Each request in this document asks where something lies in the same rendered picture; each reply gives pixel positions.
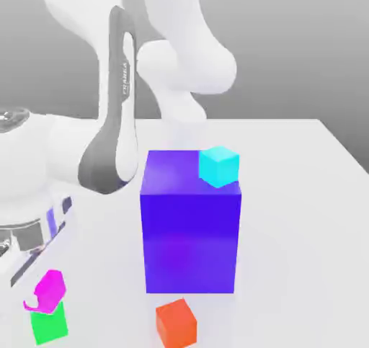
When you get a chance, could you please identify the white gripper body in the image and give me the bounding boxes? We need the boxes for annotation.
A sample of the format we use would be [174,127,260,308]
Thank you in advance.
[0,221,74,297]

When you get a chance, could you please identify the small magenta cube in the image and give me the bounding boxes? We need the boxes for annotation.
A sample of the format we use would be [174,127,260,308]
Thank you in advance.
[22,269,67,315]

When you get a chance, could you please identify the small green cube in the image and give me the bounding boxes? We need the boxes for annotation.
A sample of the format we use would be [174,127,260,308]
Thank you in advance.
[30,300,69,347]

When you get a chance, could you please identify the small orange cube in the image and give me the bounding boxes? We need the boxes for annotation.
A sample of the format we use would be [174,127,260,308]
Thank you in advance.
[155,298,198,348]

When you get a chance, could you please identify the small cyan cube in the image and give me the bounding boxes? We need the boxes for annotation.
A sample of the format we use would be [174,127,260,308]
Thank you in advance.
[198,145,241,189]

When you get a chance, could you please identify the large purple box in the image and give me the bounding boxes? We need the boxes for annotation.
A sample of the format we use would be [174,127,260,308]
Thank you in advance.
[139,149,242,295]

